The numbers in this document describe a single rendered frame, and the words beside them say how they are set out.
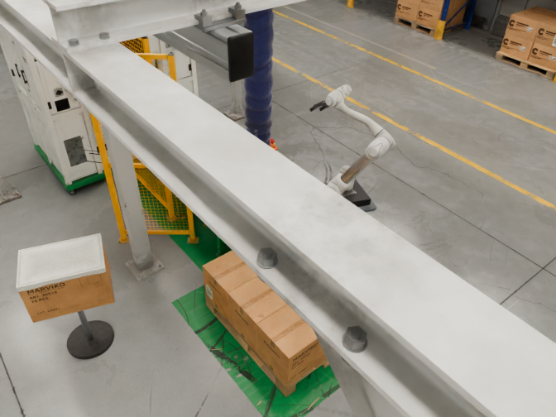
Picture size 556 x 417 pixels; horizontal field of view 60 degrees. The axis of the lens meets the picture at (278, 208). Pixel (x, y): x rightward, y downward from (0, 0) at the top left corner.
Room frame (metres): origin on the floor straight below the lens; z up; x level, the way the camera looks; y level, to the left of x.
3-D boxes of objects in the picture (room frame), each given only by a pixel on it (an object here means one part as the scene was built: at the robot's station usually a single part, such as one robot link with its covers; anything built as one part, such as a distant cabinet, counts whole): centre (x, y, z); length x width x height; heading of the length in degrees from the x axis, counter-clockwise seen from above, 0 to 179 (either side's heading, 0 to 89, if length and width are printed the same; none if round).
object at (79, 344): (2.52, 1.62, 0.31); 0.40 x 0.40 x 0.62
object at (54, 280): (2.52, 1.62, 0.82); 0.60 x 0.40 x 0.40; 111
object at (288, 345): (2.82, -0.11, 0.34); 1.20 x 1.00 x 0.40; 40
